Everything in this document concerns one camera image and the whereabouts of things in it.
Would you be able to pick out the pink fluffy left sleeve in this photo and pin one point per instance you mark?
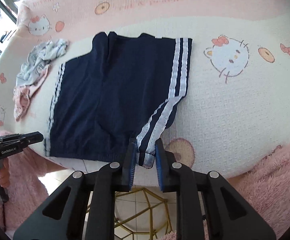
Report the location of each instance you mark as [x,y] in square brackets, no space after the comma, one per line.
[26,192]

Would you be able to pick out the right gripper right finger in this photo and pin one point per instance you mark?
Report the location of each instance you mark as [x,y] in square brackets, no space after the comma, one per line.
[207,205]

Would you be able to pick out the white blue cartoon pajama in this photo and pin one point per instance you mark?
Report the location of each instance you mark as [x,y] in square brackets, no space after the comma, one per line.
[38,60]

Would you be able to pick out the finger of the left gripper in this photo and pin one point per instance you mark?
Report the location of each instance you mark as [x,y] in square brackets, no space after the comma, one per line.
[17,142]

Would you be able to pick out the person left hand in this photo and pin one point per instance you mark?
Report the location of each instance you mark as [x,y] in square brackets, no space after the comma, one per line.
[4,174]

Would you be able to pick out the gold wire stool frame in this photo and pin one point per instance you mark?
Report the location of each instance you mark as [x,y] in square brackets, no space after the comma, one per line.
[144,213]

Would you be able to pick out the pink Hello Kitty sofa cover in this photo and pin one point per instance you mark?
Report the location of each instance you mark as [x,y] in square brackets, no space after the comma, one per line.
[210,79]

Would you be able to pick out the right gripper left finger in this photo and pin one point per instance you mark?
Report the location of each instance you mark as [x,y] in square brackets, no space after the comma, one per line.
[83,206]

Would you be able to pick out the pink cartoon pajama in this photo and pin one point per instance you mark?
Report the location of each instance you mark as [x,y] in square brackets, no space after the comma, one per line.
[23,94]

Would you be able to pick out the navy striped shorts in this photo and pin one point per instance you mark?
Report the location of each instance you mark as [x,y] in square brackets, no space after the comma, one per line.
[124,88]

